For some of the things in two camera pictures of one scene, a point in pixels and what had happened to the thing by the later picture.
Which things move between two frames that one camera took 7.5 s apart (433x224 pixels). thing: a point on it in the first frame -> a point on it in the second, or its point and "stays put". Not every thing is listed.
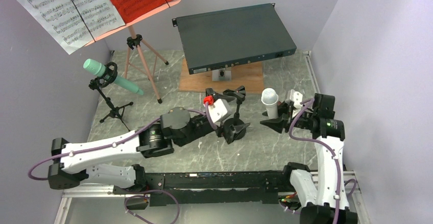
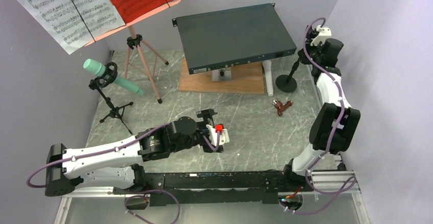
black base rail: x=214 y=188 stays put
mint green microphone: x=99 y=69 stays put
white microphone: x=270 y=97 -> x=267 y=65
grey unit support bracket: x=222 y=74 stays put
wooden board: x=249 y=75 stays put
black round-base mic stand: x=237 y=123 -> x=287 y=83
